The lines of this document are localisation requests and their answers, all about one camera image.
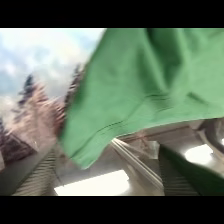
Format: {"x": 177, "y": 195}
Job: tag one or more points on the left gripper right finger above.
{"x": 190, "y": 181}

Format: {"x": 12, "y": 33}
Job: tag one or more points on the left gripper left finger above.
{"x": 30, "y": 180}

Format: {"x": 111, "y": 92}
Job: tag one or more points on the green T-shirt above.
{"x": 133, "y": 93}

